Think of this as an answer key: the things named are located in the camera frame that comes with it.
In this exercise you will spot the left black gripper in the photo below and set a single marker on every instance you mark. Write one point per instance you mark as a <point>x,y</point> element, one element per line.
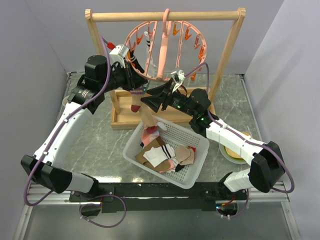
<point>133,79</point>

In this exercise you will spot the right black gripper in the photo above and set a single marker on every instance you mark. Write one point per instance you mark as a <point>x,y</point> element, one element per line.
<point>154,102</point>

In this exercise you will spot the beige purple striped sock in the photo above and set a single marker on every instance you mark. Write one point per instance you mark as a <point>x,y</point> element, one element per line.
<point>149,123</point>

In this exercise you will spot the white plastic basket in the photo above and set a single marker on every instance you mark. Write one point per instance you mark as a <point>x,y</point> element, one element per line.
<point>175,135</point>

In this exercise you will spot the pink round clip hanger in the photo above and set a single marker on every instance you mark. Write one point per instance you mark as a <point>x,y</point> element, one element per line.
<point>169,28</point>

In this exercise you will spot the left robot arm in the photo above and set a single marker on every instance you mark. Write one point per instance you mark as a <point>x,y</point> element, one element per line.
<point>44,167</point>

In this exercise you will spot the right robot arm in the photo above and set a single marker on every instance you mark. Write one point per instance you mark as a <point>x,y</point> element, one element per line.
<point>264,159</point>

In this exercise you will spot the pile of socks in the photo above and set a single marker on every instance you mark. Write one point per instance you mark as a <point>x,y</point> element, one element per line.
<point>185,155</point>

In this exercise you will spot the light blue mug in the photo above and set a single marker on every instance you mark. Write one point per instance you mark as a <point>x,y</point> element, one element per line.
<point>65,101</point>

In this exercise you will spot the yellow bowl on plate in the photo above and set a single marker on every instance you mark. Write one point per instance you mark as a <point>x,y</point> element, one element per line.
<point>231,155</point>

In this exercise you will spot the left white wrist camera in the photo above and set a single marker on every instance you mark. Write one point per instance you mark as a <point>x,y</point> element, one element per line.
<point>118,54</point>

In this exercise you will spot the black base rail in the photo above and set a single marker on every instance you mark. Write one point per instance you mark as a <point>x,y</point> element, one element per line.
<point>113,204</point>

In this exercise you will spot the aluminium frame rail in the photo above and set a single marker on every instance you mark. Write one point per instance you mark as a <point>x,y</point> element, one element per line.
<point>267,193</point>

